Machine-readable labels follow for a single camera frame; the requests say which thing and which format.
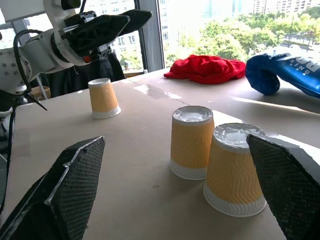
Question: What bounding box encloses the orange white ribbed paper cup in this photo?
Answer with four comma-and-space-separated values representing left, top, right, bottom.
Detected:
87, 77, 122, 120
169, 105, 216, 181
202, 122, 268, 218

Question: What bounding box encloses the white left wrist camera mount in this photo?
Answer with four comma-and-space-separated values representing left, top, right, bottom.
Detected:
41, 0, 87, 67

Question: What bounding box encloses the red crumpled cloth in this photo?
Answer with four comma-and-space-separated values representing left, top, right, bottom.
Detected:
163, 54, 247, 85

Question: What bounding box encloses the clear tape strip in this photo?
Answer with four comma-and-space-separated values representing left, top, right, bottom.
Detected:
133, 83, 184, 101

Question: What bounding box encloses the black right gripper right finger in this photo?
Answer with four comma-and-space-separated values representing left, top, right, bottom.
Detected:
246, 133, 320, 240

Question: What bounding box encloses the blue boxing glove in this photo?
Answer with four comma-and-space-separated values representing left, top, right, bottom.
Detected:
244, 48, 320, 100

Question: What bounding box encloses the black cable at table edge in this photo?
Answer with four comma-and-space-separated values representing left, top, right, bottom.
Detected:
0, 104, 17, 216

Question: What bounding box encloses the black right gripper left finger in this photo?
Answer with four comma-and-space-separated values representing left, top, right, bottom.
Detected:
0, 136, 107, 240

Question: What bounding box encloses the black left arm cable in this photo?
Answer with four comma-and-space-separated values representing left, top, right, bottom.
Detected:
13, 29, 49, 112

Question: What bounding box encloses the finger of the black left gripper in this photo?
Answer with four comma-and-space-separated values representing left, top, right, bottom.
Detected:
70, 14, 131, 58
119, 9, 153, 35

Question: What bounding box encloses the dark window frame post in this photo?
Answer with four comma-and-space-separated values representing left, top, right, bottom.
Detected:
134, 0, 166, 74

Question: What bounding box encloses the black hanging garment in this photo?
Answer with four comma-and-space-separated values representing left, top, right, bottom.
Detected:
45, 52, 126, 99

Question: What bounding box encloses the brown cardboard box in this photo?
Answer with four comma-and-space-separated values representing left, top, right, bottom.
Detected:
30, 85, 52, 101

